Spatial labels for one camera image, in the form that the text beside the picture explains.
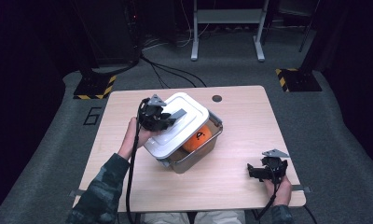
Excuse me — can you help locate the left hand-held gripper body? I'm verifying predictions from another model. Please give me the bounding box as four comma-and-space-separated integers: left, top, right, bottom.
137, 93, 170, 132

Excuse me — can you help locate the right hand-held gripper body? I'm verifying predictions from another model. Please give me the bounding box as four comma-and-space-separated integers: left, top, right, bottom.
260, 148, 291, 185

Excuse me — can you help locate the white box lid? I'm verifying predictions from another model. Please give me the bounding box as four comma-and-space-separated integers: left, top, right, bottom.
144, 91, 211, 161

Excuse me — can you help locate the orange plush toy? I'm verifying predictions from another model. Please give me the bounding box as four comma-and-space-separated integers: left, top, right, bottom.
181, 124, 214, 154

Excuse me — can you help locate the clear grey storage box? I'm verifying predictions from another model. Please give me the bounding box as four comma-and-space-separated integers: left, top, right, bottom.
158, 107, 225, 175

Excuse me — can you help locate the person's right hand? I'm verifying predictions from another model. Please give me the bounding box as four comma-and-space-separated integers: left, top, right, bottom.
263, 175, 293, 207

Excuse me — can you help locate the person's left hand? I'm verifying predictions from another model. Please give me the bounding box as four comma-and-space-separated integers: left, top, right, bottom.
117, 117, 159, 161

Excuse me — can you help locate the person's right leg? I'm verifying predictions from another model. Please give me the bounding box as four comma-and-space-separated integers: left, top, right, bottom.
193, 210, 246, 224

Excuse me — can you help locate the person's leg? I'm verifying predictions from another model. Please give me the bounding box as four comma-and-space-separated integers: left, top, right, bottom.
142, 212, 191, 224
193, 210, 246, 224

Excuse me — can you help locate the black stand, striped base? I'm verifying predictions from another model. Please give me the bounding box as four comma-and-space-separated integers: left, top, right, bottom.
70, 0, 117, 101
274, 0, 330, 93

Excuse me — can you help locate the dark cabinet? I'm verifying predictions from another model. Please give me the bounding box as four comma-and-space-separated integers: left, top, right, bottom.
78, 0, 143, 67

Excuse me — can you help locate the person's left leg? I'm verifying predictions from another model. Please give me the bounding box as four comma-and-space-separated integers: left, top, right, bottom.
142, 212, 191, 224

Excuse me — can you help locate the white metal stand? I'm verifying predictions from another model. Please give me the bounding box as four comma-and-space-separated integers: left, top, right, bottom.
190, 0, 270, 63

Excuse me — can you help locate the right hand-held gripper cable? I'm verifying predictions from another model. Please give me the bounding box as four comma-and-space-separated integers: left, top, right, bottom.
256, 166, 282, 222

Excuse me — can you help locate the hand-held gripper cable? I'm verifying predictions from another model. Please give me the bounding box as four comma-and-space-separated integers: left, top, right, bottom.
256, 166, 282, 222
124, 98, 146, 224

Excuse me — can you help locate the grey table bracket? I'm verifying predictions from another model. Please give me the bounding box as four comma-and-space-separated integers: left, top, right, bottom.
68, 189, 87, 199
290, 184, 312, 194

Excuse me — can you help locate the black floor cable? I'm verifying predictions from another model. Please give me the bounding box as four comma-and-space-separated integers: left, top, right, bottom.
148, 63, 172, 90
140, 55, 208, 89

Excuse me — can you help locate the black cable under table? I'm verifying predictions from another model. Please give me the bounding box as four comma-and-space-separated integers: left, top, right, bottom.
301, 204, 320, 224

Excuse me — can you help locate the left hand-held gripper cable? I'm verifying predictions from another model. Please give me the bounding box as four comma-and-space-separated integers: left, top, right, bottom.
124, 98, 146, 224

